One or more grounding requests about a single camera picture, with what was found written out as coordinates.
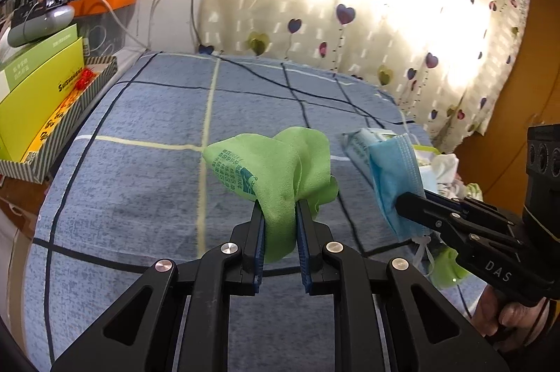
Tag blue face mask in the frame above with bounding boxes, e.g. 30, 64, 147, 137
367, 134, 430, 241

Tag green microfibre cloth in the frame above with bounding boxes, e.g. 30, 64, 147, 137
203, 127, 339, 263

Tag right hand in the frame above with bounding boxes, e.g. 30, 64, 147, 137
471, 285, 559, 352

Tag white folded towel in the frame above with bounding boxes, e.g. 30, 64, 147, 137
431, 153, 460, 198

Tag green rolled towel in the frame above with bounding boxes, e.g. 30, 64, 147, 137
430, 247, 471, 289

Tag white box with green rim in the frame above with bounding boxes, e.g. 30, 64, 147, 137
413, 145, 442, 193

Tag wet wipes pack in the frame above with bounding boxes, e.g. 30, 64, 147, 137
341, 127, 397, 178

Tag wooden wardrobe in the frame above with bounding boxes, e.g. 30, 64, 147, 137
456, 0, 559, 214

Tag heart pattern curtain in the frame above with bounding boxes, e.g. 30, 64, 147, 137
197, 0, 530, 152

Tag striped tray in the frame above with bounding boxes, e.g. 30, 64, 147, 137
1, 55, 118, 183

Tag yellow green cardboard box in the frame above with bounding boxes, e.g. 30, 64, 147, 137
0, 37, 84, 162

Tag light green flat box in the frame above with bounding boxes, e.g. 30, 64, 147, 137
0, 24, 78, 101

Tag grey speaker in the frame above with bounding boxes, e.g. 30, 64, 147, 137
7, 5, 75, 48

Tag white cable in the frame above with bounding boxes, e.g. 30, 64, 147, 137
61, 0, 172, 52

